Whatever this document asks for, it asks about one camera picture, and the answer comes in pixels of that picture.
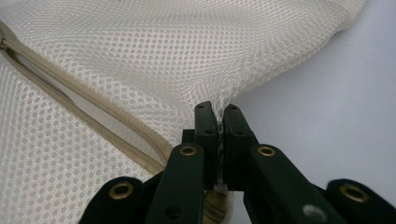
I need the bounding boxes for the white mesh laundry bag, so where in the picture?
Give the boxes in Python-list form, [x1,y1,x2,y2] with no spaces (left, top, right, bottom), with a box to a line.
[0,0,368,224]

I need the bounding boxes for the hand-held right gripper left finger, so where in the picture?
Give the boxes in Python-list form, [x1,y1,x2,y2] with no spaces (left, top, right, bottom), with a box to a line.
[181,100,220,190]

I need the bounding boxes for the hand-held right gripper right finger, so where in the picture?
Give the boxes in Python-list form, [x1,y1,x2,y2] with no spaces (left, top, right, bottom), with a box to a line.
[221,103,260,191]

